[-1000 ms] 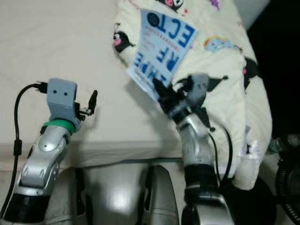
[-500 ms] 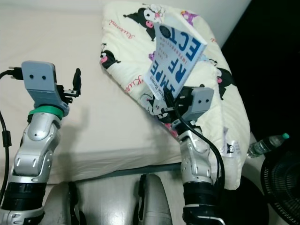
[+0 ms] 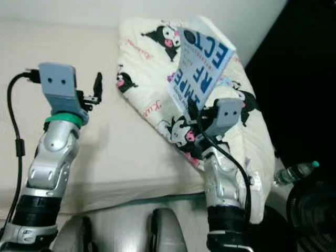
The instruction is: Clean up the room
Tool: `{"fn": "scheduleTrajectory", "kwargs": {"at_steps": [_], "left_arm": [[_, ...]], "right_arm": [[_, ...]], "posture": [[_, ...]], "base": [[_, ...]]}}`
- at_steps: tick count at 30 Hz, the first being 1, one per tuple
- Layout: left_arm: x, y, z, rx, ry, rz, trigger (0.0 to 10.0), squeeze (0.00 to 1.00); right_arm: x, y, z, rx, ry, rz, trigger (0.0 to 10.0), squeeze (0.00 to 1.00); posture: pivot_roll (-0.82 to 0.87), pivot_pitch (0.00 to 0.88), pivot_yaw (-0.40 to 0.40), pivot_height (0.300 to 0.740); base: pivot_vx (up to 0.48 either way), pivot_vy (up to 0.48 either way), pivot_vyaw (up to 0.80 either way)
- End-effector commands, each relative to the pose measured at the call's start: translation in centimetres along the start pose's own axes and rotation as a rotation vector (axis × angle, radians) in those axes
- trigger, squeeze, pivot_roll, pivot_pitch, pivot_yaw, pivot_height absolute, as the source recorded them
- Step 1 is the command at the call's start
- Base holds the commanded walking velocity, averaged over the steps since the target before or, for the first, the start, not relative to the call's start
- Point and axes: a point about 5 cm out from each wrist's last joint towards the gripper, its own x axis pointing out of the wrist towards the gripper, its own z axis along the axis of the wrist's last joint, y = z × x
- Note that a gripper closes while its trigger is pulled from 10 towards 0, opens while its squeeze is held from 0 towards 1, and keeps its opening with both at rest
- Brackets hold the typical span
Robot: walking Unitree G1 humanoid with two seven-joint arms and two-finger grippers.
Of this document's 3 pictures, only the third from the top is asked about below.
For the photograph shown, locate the mattress with cream sheet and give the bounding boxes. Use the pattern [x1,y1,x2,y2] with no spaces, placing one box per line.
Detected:
[0,20,211,216]

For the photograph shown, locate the white book blue letters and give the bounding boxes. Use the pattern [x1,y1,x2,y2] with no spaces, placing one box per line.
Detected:
[167,27,237,113]

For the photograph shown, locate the left grey robot leg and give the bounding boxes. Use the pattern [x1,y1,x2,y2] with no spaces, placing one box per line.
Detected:
[79,216,92,252]

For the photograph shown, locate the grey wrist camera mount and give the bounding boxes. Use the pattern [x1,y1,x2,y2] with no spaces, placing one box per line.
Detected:
[38,63,85,117]
[210,98,244,138]

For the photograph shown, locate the grey robot leg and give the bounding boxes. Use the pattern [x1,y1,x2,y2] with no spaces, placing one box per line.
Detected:
[150,209,188,252]
[79,216,92,252]

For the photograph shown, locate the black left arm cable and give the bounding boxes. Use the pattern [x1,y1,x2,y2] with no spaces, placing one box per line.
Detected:
[0,72,40,247]

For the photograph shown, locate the right grey robot leg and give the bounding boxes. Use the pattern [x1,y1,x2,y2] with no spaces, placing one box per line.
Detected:
[150,209,188,252]

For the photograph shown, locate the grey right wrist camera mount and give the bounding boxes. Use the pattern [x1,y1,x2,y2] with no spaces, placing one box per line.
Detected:
[210,98,244,138]

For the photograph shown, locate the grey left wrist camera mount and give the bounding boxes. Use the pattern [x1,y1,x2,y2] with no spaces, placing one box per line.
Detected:
[38,63,85,117]

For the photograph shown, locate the clear bottle green cap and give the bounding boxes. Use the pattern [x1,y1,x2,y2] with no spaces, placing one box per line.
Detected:
[273,160,321,187]

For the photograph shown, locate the cream Kuromi print blanket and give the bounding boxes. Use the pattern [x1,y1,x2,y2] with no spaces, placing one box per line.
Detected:
[118,16,279,224]

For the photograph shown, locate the black desk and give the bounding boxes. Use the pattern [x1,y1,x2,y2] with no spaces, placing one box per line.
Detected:
[244,0,336,174]

